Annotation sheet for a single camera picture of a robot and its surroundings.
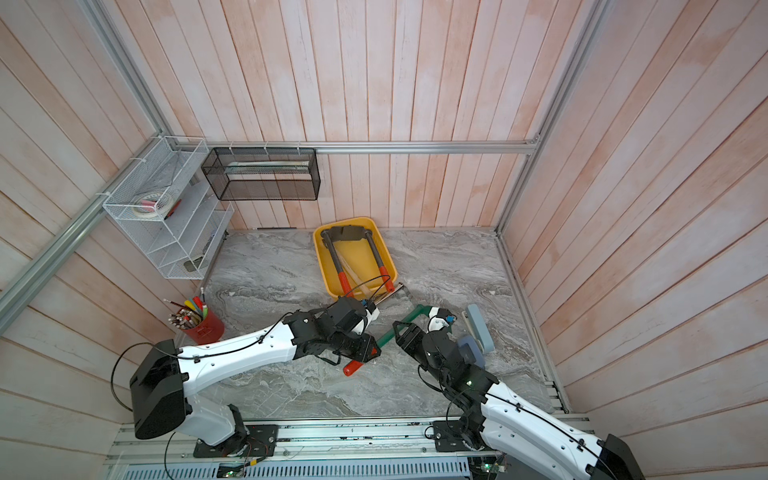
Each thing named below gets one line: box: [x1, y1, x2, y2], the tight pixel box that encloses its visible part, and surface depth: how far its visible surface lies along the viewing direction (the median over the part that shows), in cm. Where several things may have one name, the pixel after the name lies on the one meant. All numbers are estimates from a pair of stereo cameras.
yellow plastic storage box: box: [313, 217, 398, 300], surface depth 113 cm
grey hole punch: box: [462, 304, 495, 353], surface depth 90 cm
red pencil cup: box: [176, 306, 224, 345], surface depth 85 cm
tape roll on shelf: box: [132, 191, 174, 218], surface depth 75 cm
